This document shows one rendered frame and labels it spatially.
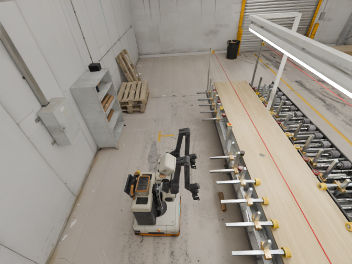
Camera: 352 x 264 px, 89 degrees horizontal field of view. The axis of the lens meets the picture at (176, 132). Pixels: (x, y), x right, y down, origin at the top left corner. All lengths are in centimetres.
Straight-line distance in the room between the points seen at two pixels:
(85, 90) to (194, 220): 284
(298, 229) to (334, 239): 31
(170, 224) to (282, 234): 137
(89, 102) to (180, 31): 663
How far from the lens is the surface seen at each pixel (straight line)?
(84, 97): 368
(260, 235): 254
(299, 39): 196
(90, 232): 342
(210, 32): 958
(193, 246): 301
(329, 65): 167
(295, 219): 244
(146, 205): 238
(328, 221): 260
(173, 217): 286
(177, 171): 176
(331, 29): 1188
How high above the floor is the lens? 288
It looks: 40 degrees down
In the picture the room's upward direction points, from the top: 4 degrees counter-clockwise
